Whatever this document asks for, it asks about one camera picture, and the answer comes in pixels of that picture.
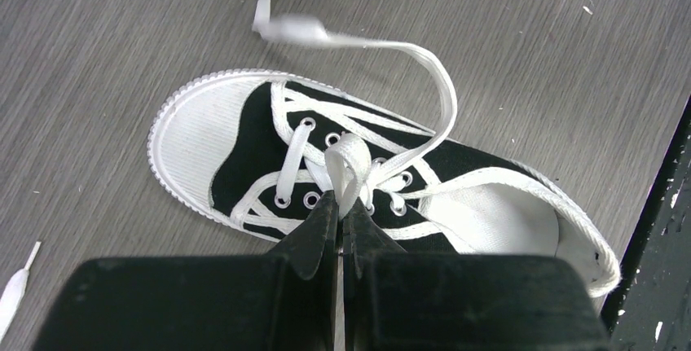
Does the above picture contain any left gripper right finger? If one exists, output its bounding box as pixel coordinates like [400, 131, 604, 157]
[342, 201, 609, 350]

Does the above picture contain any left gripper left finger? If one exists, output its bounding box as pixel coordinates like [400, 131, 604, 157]
[33, 192, 338, 350]

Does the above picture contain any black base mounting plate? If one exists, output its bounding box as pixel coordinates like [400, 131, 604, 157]
[601, 107, 690, 351]

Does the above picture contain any black white sneaker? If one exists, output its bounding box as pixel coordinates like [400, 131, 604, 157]
[0, 0, 622, 339]

